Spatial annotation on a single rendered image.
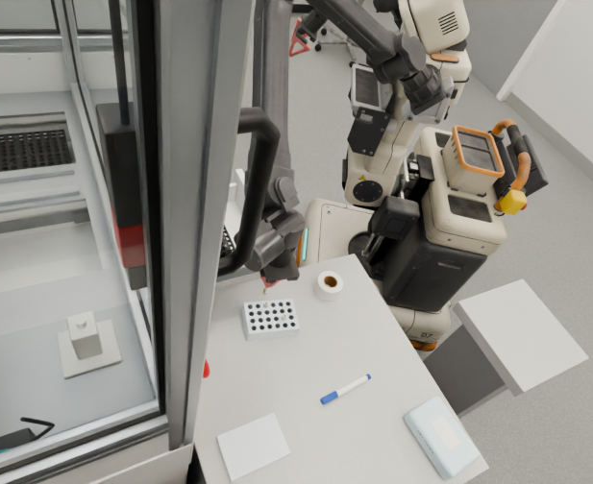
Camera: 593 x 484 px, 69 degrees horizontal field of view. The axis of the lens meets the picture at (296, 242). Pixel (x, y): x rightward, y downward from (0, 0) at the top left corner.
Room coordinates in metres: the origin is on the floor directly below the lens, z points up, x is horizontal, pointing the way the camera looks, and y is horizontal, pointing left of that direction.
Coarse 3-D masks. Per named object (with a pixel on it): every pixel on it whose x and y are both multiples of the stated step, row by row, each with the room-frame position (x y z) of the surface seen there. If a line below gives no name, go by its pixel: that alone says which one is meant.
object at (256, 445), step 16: (272, 416) 0.33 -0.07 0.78; (240, 432) 0.27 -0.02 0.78; (256, 432) 0.28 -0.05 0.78; (272, 432) 0.29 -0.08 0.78; (224, 448) 0.24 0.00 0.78; (240, 448) 0.24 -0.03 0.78; (256, 448) 0.25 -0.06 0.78; (272, 448) 0.26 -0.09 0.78; (288, 448) 0.27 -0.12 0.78; (240, 464) 0.22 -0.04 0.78; (256, 464) 0.23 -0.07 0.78
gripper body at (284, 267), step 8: (296, 248) 0.51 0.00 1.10; (280, 256) 0.49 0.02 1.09; (288, 256) 0.49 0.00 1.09; (272, 264) 0.48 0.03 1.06; (280, 264) 0.49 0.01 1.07; (288, 264) 0.50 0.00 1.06; (296, 264) 0.51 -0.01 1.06; (264, 272) 0.47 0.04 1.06; (272, 272) 0.47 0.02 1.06; (280, 272) 0.48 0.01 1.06; (288, 272) 0.49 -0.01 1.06; (296, 272) 0.49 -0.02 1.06; (272, 280) 0.46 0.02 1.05
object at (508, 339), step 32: (512, 288) 0.93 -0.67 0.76; (480, 320) 0.77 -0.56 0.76; (512, 320) 0.81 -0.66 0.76; (544, 320) 0.85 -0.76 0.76; (448, 352) 0.78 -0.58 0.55; (480, 352) 0.73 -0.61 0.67; (512, 352) 0.70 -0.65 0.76; (544, 352) 0.74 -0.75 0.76; (576, 352) 0.78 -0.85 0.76; (448, 384) 0.72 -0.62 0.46; (480, 384) 0.68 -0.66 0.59; (512, 384) 0.62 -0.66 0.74
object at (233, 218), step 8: (232, 184) 0.82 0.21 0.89; (232, 192) 0.82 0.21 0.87; (232, 200) 0.82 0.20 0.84; (232, 208) 0.79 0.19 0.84; (232, 216) 0.77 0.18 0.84; (240, 216) 0.78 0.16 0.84; (232, 224) 0.74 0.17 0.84; (232, 232) 0.71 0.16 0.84; (232, 240) 0.69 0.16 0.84; (232, 248) 0.67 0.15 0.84; (240, 272) 0.59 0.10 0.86; (248, 272) 0.60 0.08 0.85; (256, 272) 0.62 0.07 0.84; (216, 280) 0.55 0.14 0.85
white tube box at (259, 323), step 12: (276, 300) 0.59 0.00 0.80; (288, 300) 0.60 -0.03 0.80; (252, 312) 0.54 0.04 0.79; (264, 312) 0.55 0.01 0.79; (276, 312) 0.56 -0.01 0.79; (288, 312) 0.58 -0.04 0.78; (252, 324) 0.50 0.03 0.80; (264, 324) 0.51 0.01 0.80; (276, 324) 0.53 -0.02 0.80; (288, 324) 0.54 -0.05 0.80; (252, 336) 0.48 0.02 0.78; (264, 336) 0.50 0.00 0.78; (276, 336) 0.51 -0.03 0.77; (288, 336) 0.52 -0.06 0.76
